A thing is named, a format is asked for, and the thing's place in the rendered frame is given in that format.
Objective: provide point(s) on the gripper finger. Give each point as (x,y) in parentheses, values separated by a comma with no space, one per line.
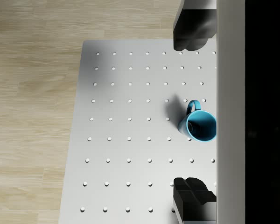
(193,25)
(193,200)

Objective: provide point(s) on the blue mug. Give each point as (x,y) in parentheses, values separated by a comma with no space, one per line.
(200,126)

